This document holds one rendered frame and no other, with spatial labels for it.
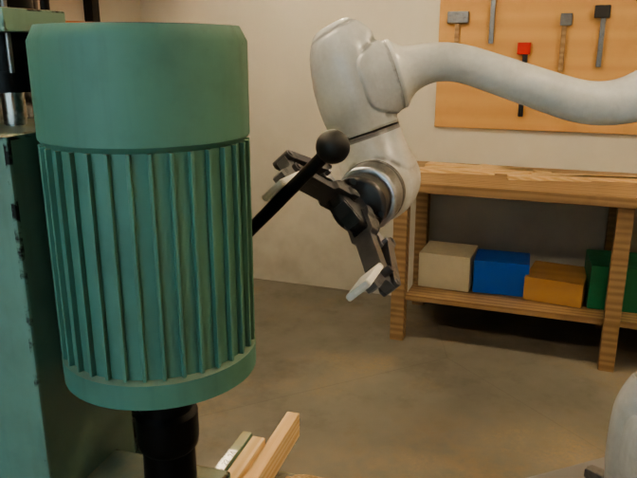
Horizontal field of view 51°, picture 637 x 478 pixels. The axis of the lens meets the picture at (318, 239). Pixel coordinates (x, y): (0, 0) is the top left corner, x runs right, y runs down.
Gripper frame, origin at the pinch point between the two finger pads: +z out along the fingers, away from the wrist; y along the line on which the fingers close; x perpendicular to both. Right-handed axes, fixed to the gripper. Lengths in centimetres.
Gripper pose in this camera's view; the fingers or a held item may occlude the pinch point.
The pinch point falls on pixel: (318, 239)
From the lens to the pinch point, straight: 70.8
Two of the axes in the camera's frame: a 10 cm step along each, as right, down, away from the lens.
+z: -3.0, 2.6, -9.2
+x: 7.0, -5.9, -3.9
